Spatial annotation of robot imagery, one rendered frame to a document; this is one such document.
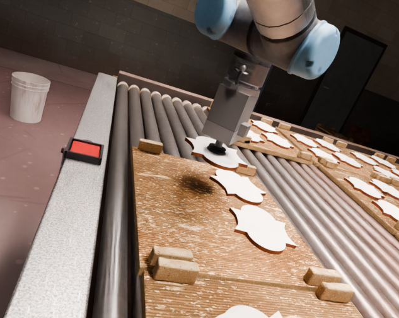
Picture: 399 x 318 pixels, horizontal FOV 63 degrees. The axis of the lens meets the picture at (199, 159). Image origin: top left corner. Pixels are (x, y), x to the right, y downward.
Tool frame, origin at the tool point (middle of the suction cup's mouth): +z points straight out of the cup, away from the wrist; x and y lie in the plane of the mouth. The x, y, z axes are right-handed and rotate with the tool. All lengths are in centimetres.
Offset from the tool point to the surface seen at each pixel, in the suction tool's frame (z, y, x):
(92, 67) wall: 92, 362, 338
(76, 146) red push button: 8.5, -10.9, 26.6
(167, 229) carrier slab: 7.8, -20.5, -2.7
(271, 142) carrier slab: 8, 65, -3
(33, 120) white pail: 99, 141, 204
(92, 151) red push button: 8.5, -9.5, 23.4
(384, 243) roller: 10, 26, -44
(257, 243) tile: 7.0, -11.2, -16.4
